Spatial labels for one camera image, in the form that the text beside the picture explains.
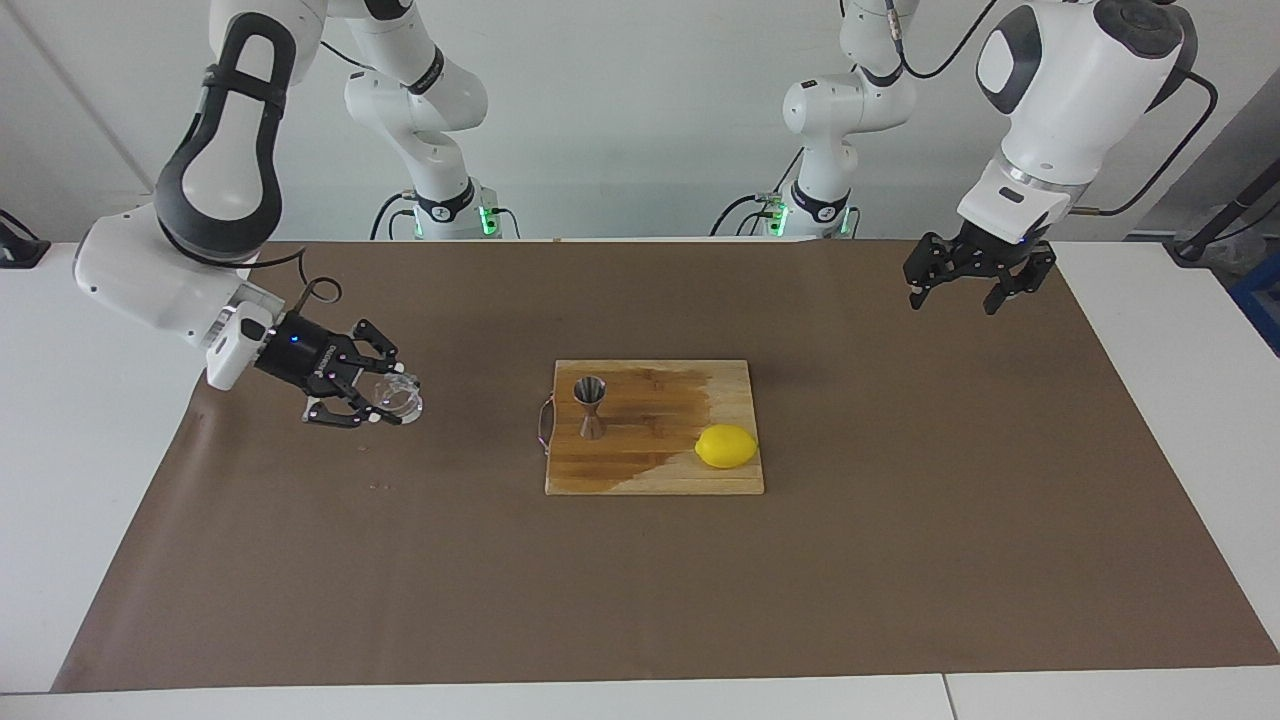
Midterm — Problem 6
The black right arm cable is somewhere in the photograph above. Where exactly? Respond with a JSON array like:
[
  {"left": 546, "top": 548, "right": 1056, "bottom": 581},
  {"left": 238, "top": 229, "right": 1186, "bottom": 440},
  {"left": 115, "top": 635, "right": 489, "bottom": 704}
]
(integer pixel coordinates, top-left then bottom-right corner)
[{"left": 245, "top": 248, "right": 343, "bottom": 315}]

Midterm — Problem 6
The brown paper table mat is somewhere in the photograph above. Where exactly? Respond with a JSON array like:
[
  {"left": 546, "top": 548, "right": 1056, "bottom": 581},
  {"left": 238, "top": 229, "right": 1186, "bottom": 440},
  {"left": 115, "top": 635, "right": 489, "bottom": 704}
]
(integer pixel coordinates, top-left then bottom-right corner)
[{"left": 52, "top": 238, "right": 1280, "bottom": 693}]

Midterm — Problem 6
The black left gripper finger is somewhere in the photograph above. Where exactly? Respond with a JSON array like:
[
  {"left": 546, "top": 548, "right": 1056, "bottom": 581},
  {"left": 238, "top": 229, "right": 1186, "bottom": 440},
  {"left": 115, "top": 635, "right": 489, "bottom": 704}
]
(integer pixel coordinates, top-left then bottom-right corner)
[
  {"left": 983, "top": 245, "right": 1058, "bottom": 317},
  {"left": 903, "top": 235, "right": 966, "bottom": 311}
]

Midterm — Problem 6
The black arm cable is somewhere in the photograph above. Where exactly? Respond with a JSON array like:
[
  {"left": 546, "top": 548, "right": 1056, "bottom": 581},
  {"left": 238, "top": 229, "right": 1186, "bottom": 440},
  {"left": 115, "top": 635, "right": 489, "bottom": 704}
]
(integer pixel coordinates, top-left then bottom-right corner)
[
  {"left": 885, "top": 0, "right": 1219, "bottom": 216},
  {"left": 245, "top": 248, "right": 343, "bottom": 315}
]

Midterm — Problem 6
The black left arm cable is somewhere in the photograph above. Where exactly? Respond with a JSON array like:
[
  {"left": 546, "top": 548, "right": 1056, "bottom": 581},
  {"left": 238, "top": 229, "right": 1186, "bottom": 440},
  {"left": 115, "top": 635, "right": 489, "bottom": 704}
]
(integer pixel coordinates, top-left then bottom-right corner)
[{"left": 885, "top": 0, "right": 1219, "bottom": 216}]

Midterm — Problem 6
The wooden cutting board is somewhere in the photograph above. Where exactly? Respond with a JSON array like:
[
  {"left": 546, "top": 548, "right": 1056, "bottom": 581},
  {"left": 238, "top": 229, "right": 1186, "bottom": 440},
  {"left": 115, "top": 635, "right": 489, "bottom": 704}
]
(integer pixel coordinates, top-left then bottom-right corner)
[{"left": 538, "top": 360, "right": 766, "bottom": 497}]

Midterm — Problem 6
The small clear glass cup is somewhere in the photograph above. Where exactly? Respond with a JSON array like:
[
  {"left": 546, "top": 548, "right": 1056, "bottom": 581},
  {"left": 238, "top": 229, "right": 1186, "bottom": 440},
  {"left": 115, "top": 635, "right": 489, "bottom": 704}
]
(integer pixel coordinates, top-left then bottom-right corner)
[{"left": 362, "top": 372, "right": 424, "bottom": 425}]

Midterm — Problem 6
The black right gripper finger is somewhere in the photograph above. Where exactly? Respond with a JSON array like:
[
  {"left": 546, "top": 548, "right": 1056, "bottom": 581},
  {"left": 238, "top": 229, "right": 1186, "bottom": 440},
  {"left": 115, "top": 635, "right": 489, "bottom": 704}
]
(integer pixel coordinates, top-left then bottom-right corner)
[
  {"left": 345, "top": 319, "right": 421, "bottom": 389},
  {"left": 303, "top": 393, "right": 403, "bottom": 429}
]

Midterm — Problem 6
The black table clamp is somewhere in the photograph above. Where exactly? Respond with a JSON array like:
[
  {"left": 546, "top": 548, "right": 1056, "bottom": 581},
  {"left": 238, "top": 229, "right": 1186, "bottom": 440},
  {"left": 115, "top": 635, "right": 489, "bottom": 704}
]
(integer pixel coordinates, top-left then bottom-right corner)
[{"left": 0, "top": 208, "right": 51, "bottom": 269}]

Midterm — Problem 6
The yellow lemon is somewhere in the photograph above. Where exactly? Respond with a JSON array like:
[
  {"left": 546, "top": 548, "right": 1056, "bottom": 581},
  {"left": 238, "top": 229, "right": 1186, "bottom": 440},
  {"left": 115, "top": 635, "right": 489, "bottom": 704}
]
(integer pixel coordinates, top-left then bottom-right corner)
[{"left": 695, "top": 423, "right": 759, "bottom": 470}]

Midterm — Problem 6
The steel double jigger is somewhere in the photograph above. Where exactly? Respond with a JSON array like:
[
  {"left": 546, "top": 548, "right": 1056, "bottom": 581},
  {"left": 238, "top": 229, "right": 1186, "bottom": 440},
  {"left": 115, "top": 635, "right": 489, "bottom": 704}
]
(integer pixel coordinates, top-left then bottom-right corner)
[{"left": 572, "top": 376, "right": 609, "bottom": 441}]

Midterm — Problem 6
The black stand pole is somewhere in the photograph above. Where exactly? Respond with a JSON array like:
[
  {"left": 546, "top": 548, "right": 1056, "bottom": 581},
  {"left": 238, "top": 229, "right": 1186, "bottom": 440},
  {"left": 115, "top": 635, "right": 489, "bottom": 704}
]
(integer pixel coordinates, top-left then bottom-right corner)
[{"left": 1165, "top": 160, "right": 1280, "bottom": 266}]

